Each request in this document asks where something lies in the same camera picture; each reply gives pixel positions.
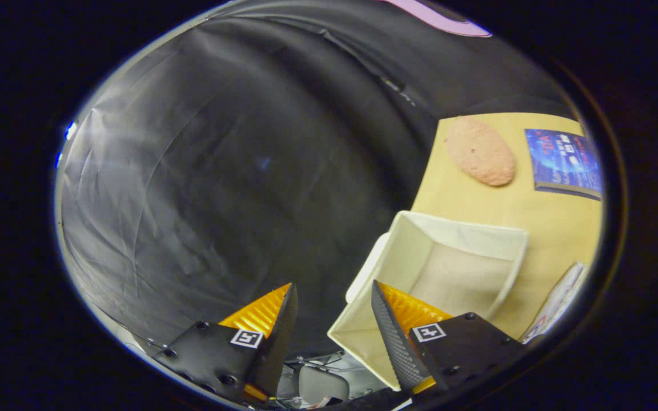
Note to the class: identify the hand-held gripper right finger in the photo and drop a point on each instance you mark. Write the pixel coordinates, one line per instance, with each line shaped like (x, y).
(392, 337)

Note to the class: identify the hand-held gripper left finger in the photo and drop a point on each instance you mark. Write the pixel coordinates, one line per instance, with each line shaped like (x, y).
(280, 342)

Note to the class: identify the blue cover book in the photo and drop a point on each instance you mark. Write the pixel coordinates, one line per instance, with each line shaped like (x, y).
(566, 160)

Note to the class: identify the grey chair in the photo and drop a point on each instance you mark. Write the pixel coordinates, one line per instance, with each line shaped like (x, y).
(323, 385)

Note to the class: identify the orange oval sponge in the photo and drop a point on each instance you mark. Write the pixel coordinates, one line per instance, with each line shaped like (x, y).
(480, 151)

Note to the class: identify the white canvas shoe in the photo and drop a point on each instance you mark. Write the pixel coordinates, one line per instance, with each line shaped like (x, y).
(560, 299)

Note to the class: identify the cream fabric storage box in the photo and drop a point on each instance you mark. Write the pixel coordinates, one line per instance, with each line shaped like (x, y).
(460, 268)

